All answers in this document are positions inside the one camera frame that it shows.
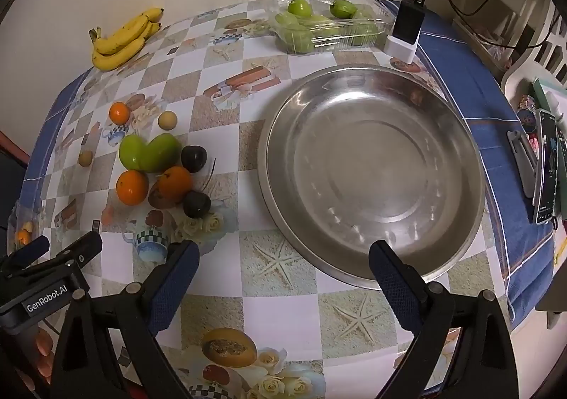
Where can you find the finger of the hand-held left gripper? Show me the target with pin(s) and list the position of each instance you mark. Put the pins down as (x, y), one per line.
(26, 249)
(84, 246)

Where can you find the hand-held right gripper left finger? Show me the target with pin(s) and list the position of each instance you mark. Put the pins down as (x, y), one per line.
(177, 284)

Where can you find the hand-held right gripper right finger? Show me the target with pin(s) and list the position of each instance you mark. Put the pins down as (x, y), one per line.
(394, 284)

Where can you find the dark plum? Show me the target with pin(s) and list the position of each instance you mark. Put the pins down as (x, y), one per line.
(193, 158)
(196, 203)

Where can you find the brown longan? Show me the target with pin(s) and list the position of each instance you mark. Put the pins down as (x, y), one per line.
(85, 157)
(167, 120)

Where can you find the orange with stem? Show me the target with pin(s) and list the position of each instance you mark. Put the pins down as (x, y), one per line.
(176, 184)

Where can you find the round green apple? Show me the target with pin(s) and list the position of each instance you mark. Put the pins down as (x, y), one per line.
(133, 152)

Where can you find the steel basin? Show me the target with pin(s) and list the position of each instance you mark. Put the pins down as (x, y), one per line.
(367, 177)

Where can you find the green mango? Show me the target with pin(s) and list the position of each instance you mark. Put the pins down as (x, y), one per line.
(164, 153)

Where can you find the small orange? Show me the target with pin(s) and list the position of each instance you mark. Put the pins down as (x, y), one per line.
(119, 112)

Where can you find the heap of small green fruits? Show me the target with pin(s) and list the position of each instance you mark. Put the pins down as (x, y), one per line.
(299, 7)

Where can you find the orange in plastic bag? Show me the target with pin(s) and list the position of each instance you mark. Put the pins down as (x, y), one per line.
(22, 236)

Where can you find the heap of bagged longans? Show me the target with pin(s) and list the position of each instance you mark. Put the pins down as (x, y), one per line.
(29, 226)

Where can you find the clear plastic bag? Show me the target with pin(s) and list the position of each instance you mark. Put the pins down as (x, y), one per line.
(17, 213)

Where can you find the thin dark twig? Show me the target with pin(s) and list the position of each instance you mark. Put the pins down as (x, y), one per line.
(212, 171)

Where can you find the smartphone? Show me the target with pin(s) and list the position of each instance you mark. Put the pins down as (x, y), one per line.
(547, 168)

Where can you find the blue striped cloth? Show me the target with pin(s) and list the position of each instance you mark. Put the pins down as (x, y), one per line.
(469, 106)

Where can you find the yellow banana bunch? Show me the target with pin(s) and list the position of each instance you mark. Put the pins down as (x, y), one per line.
(119, 49)

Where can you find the colourful round tin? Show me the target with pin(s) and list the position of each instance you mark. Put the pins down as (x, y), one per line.
(528, 113)

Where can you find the white charger base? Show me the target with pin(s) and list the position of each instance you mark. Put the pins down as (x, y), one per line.
(398, 52)

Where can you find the white bottle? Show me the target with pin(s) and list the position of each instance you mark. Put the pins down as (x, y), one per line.
(559, 109)

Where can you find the white plastic chair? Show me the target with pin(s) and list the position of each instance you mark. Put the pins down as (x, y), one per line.
(518, 75)

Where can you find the mint green box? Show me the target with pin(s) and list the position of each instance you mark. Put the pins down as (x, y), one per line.
(547, 91)

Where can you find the clear plastic clamshell box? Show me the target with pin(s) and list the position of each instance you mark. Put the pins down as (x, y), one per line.
(350, 38)

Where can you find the beige plastic basket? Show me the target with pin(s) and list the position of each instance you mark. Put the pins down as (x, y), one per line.
(478, 42)

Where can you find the black power adapter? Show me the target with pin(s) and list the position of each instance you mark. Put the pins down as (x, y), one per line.
(408, 22)

